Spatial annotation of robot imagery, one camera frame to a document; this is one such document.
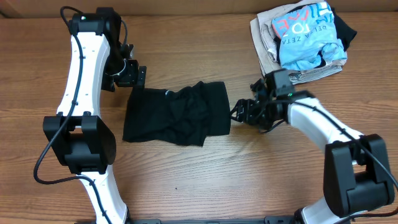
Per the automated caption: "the beige folded garment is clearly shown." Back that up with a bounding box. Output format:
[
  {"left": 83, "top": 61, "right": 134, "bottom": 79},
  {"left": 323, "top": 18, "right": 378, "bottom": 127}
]
[{"left": 250, "top": 0, "right": 322, "bottom": 76}]

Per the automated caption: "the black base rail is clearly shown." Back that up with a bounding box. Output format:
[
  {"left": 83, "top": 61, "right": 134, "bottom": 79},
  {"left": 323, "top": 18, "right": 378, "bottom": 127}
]
[{"left": 126, "top": 216, "right": 300, "bottom": 224}]

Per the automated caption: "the black garment in pile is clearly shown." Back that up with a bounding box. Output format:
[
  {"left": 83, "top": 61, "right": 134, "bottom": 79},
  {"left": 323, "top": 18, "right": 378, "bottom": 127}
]
[{"left": 273, "top": 5, "right": 358, "bottom": 68}]

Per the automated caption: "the light blue printed t-shirt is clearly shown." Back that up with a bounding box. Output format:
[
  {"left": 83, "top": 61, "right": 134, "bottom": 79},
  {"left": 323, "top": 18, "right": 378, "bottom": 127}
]
[{"left": 271, "top": 2, "right": 348, "bottom": 72}]

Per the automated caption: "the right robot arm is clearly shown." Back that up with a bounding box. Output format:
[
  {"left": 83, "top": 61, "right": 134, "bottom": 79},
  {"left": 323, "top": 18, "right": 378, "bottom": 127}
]
[{"left": 229, "top": 70, "right": 397, "bottom": 224}]

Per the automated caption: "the grey patterned folded garment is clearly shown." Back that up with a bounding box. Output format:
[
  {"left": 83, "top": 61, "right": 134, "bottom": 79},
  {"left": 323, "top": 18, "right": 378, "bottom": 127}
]
[{"left": 287, "top": 59, "right": 346, "bottom": 85}]

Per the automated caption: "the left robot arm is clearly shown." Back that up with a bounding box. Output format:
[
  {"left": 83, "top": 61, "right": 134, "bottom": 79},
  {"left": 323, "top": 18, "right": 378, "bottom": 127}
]
[{"left": 34, "top": 7, "right": 147, "bottom": 223}]

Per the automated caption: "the black t-shirt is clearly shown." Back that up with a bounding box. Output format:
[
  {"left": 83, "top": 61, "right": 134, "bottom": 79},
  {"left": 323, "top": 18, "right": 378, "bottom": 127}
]
[{"left": 123, "top": 82, "right": 231, "bottom": 146}]

